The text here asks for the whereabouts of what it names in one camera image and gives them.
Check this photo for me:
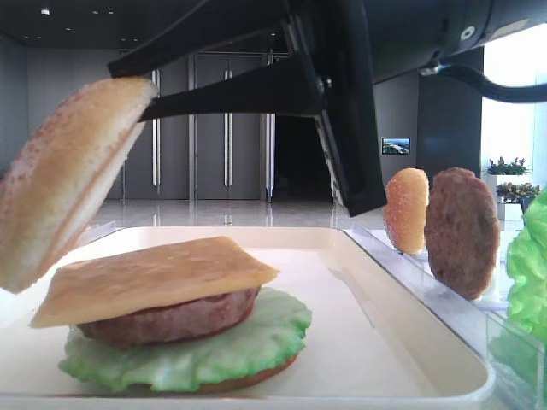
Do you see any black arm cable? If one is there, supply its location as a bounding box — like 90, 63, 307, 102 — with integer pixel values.
419, 59, 547, 104

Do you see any right long clear rail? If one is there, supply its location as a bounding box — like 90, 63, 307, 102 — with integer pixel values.
346, 225, 546, 409

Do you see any bun slice front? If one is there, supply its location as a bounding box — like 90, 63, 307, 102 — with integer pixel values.
1, 77, 158, 294

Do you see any long clear rail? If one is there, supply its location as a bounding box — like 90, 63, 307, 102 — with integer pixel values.
346, 225, 546, 409
81, 220, 117, 242

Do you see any potted flower plant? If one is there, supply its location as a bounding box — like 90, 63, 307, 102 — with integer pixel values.
497, 182, 540, 203
486, 156, 529, 176

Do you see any upper potted flower plant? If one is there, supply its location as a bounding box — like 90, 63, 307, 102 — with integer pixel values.
486, 156, 529, 176

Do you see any wall display screen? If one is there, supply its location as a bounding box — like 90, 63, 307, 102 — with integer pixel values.
381, 138, 411, 155

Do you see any middle door handle bar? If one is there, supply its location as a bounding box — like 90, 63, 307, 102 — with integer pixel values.
224, 55, 234, 188

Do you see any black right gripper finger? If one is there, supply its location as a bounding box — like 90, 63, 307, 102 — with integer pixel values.
108, 0, 291, 78

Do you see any cheese slice on burger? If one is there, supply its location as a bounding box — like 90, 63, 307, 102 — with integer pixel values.
30, 236, 278, 329

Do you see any meat patty on burger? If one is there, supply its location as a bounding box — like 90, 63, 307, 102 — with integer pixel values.
78, 287, 261, 349

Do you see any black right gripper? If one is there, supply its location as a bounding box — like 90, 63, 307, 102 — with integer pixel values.
140, 1, 386, 216

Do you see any upright bun slice rear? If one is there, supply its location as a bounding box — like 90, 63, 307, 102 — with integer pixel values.
383, 167, 429, 255

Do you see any left long clear rail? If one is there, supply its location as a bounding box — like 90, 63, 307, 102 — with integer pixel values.
81, 220, 117, 242

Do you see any upright meat patty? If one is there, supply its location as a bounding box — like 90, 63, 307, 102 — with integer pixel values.
424, 167, 500, 300

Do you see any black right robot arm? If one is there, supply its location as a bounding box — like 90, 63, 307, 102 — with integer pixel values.
109, 1, 546, 216

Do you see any tomato slice on burger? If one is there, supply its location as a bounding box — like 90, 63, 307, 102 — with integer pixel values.
237, 295, 257, 324

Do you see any lettuce leaf on burger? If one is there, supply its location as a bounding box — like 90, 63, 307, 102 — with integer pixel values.
58, 287, 312, 392

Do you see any left door handle bar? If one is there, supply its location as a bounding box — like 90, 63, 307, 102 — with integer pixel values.
151, 67, 162, 188

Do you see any bun slice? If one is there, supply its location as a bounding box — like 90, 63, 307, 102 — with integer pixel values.
1, 77, 158, 294
383, 167, 429, 255

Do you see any open door handle bar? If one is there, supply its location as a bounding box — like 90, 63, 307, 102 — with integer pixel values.
265, 49, 276, 203

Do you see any bottom bun on tray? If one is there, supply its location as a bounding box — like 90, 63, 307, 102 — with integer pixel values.
197, 354, 298, 394

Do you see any lower potted flower plant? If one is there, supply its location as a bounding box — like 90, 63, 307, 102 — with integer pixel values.
497, 182, 540, 203

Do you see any upright lettuce leaf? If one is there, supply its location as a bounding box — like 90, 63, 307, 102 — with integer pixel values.
506, 190, 546, 342

